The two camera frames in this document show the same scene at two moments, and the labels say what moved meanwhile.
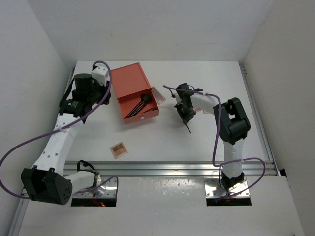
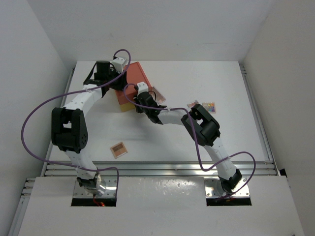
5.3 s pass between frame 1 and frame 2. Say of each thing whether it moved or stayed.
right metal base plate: stayed
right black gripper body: moved
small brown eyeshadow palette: stayed
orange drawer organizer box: moved
